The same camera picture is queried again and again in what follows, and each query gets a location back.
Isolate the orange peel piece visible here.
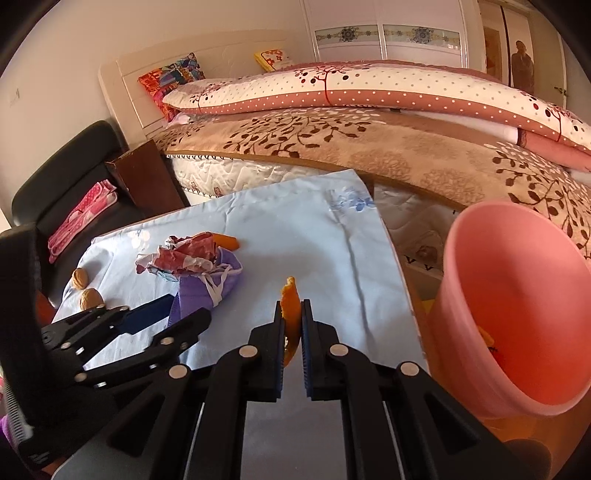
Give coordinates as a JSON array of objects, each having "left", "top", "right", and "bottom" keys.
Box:
[{"left": 280, "top": 277, "right": 301, "bottom": 367}]

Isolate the walnut near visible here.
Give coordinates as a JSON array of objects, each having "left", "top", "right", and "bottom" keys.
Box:
[{"left": 79, "top": 288, "right": 104, "bottom": 311}]

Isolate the walnut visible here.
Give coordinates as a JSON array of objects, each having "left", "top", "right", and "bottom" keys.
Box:
[
  {"left": 71, "top": 268, "right": 89, "bottom": 290},
  {"left": 79, "top": 288, "right": 104, "bottom": 311}
]

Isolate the walnut far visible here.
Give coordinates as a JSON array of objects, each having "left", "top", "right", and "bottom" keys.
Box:
[{"left": 71, "top": 268, "right": 89, "bottom": 290}]

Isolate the crumpled red white wrapper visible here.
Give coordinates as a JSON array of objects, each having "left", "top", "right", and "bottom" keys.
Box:
[{"left": 135, "top": 232, "right": 221, "bottom": 281}]

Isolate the light blue tablecloth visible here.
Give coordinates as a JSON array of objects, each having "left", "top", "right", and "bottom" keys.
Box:
[{"left": 51, "top": 168, "right": 431, "bottom": 480}]

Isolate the orange peel behind wrappers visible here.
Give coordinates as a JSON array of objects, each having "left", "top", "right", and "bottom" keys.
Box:
[{"left": 211, "top": 233, "right": 240, "bottom": 251}]

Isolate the pink folded cloth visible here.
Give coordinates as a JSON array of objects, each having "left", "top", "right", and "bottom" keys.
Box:
[{"left": 47, "top": 179, "right": 117, "bottom": 264}]

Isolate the black leather chair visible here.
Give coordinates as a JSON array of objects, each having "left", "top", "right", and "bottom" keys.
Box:
[{"left": 11, "top": 120, "right": 145, "bottom": 307}]

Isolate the dark wooden nightstand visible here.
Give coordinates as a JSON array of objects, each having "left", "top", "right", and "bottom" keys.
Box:
[{"left": 105, "top": 140, "right": 188, "bottom": 217}]

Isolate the pink plastic basin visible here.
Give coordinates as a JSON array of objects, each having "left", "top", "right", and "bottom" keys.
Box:
[{"left": 429, "top": 201, "right": 590, "bottom": 418}]

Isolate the brown leaf pattern blanket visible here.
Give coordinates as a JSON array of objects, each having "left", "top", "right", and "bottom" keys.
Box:
[{"left": 153, "top": 108, "right": 590, "bottom": 258}]

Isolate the colourful patterned pillow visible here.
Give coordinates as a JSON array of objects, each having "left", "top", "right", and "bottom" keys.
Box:
[{"left": 138, "top": 53, "right": 204, "bottom": 121}]

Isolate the yellow red pillow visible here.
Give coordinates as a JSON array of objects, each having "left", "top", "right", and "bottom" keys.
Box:
[{"left": 254, "top": 49, "right": 294, "bottom": 72}]

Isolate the cream bed headboard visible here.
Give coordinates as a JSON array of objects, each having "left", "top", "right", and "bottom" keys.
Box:
[{"left": 98, "top": 30, "right": 305, "bottom": 147}]

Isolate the polka dot folded quilt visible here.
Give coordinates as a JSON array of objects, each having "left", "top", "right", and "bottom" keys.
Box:
[{"left": 162, "top": 60, "right": 590, "bottom": 172}]

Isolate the white wardrobe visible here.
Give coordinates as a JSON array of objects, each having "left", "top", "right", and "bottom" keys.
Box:
[{"left": 303, "top": 0, "right": 486, "bottom": 72}]

